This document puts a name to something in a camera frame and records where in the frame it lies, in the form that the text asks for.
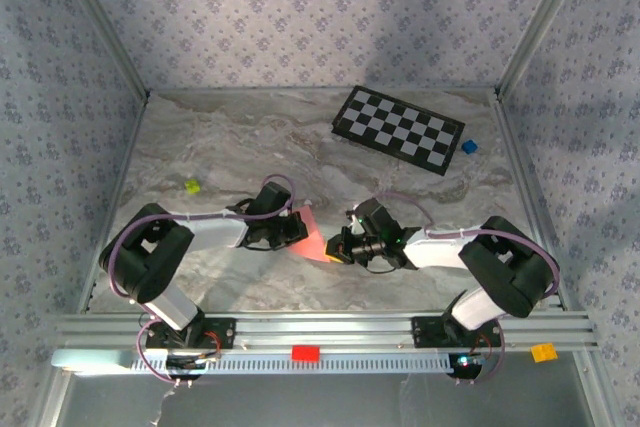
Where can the pink paper sheet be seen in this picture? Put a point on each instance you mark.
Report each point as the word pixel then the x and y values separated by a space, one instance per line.
pixel 312 244

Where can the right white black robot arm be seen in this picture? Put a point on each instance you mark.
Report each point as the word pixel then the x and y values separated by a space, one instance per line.
pixel 435 249

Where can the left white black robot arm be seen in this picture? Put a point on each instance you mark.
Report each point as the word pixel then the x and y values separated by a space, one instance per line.
pixel 220 232

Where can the yellow-green toy brick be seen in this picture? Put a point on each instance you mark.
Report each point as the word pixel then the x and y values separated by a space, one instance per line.
pixel 192 186

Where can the red toy brick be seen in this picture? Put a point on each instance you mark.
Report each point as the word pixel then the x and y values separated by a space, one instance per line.
pixel 305 353

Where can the black white checkerboard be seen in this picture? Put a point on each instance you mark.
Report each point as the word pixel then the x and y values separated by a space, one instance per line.
pixel 397 129

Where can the blue toy brick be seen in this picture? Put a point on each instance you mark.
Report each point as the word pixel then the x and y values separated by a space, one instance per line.
pixel 469 147

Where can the black round controller board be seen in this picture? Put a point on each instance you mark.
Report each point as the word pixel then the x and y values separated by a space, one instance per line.
pixel 467 366
pixel 185 363

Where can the orange toy brick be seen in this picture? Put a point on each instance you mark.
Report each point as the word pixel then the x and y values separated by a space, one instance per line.
pixel 544 353

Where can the pale blue flat plate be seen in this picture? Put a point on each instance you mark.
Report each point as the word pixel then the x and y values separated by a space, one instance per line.
pixel 90 359

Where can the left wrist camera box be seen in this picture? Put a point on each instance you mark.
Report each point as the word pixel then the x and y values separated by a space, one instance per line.
pixel 274 199

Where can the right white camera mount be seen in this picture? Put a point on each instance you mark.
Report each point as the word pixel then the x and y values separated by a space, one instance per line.
pixel 353 212

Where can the wide aluminium extrusion rail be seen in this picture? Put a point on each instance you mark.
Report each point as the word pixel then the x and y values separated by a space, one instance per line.
pixel 325 329

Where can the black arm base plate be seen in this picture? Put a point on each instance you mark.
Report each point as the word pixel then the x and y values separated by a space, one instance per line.
pixel 225 332
pixel 425 332

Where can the aluminium frame rail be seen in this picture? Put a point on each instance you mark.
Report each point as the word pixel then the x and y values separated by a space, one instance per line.
pixel 250 90
pixel 522 172
pixel 123 172

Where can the aluminium frame post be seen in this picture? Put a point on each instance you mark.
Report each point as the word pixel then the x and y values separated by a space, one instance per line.
pixel 540 22
pixel 106 22

